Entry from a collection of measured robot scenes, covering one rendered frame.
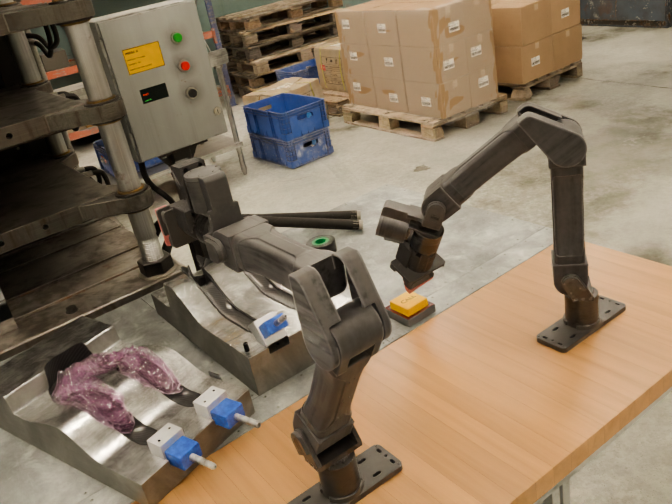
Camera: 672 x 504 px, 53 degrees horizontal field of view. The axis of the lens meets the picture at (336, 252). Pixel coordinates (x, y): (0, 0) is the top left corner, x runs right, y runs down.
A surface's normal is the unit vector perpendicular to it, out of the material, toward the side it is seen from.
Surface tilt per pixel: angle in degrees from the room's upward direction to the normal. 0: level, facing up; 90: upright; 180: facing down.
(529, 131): 90
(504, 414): 0
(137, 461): 0
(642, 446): 0
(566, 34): 90
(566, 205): 90
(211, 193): 89
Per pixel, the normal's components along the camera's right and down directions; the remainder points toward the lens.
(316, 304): 0.44, -0.16
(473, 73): 0.52, 0.14
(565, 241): -0.29, 0.34
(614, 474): -0.18, -0.88
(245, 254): -0.66, 0.39
